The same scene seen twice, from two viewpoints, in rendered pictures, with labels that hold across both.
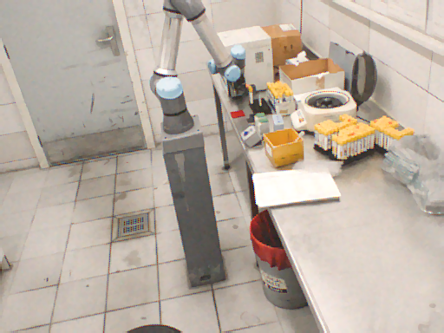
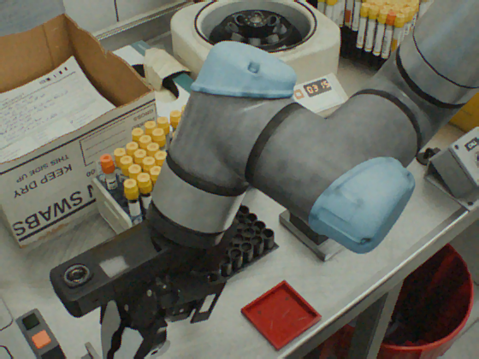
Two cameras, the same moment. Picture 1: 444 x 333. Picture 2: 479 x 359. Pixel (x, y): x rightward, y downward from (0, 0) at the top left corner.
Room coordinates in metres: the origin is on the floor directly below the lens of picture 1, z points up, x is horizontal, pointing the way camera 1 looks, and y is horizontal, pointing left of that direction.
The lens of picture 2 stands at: (2.45, 0.12, 1.47)
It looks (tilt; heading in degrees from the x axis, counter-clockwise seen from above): 45 degrees down; 238
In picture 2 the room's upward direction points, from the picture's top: 2 degrees counter-clockwise
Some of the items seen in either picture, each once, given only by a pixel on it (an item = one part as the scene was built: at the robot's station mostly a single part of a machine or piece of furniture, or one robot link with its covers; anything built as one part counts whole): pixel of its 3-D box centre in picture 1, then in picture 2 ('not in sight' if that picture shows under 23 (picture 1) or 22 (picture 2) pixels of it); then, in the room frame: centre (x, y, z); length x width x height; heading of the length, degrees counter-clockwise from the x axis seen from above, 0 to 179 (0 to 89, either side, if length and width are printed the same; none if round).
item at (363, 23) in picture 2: not in sight; (362, 31); (1.76, -0.51, 0.93); 0.02 x 0.02 x 0.11
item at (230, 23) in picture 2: (326, 105); (255, 36); (1.96, -0.56, 0.97); 0.15 x 0.15 x 0.07
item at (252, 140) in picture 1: (255, 135); (457, 155); (1.86, -0.20, 0.92); 0.13 x 0.07 x 0.08; 94
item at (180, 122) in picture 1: (176, 117); not in sight; (2.01, 0.15, 1.00); 0.15 x 0.15 x 0.10
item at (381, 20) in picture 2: not in sight; (379, 38); (1.75, -0.48, 0.93); 0.02 x 0.02 x 0.11
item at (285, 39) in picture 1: (279, 43); not in sight; (3.02, -0.55, 0.97); 0.31 x 0.23 x 0.18; 178
